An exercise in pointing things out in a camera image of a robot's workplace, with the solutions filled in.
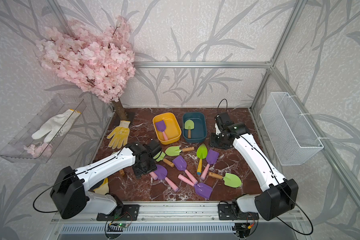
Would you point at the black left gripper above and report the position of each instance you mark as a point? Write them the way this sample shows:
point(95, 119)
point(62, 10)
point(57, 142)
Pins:
point(140, 173)

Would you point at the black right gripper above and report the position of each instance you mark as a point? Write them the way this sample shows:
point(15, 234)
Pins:
point(212, 142)

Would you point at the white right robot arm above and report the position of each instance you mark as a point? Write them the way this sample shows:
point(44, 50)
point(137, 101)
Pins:
point(278, 193)

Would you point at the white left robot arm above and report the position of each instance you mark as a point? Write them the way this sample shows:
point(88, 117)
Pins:
point(73, 192)

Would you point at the dark teal storage box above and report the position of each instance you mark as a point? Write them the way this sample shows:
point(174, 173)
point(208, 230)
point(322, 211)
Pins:
point(199, 132)

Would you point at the yellow storage box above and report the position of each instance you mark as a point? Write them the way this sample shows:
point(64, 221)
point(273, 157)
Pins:
point(172, 133)

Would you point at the yellow rubber glove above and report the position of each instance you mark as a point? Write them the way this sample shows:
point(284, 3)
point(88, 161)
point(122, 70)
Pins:
point(119, 135)

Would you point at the black and yellow glove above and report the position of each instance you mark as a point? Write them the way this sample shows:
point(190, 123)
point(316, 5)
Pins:
point(102, 188)

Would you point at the white cotton glove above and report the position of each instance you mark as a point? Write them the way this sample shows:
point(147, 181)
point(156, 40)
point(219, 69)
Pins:
point(56, 126)

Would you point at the pink blossom sprig on shelf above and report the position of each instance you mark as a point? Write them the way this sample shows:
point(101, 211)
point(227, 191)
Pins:
point(39, 149)

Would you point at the pink cherry blossom tree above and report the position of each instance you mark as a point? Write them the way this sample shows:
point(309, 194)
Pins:
point(100, 64)

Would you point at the purple square shovel pink handle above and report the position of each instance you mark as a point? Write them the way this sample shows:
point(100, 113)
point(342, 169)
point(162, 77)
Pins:
point(212, 158)
point(201, 189)
point(181, 165)

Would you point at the green trowel yellow handle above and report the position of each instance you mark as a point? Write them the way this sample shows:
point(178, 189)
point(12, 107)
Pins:
point(201, 154)

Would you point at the aluminium front rail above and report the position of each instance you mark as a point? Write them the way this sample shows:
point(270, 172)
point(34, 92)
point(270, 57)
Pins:
point(173, 212)

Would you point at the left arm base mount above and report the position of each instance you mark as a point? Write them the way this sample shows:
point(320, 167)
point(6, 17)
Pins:
point(121, 212)

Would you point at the white wire mesh basket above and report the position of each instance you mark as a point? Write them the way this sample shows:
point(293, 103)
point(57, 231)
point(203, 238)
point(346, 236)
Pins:
point(290, 133)

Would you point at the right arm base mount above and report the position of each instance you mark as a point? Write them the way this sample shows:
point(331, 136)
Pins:
point(230, 211)

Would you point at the clear acrylic wall shelf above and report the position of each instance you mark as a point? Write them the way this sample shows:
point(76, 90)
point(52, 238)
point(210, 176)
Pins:
point(14, 151)

